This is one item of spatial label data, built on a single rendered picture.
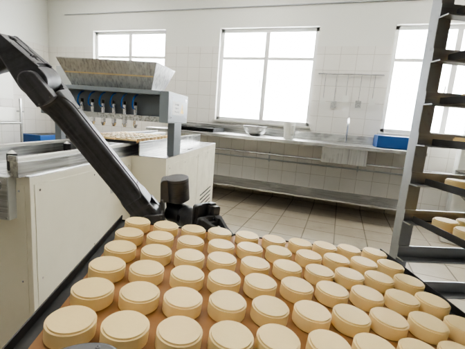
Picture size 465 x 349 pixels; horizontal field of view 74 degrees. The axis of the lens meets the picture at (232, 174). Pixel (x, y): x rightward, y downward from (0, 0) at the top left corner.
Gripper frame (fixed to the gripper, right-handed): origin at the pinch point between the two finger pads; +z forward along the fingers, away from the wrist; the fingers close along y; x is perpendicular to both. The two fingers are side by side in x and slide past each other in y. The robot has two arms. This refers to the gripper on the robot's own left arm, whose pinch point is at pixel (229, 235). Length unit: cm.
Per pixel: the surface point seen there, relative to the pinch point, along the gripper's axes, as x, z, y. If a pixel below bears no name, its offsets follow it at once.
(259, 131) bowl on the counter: -279, -196, -18
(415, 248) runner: -33.5, 30.9, -1.0
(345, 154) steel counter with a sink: -306, -89, -7
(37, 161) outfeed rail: 15, -71, -4
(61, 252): 5, -73, 31
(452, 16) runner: -28, 28, -52
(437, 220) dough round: -28.6, 34.1, -10.0
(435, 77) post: -30, 27, -41
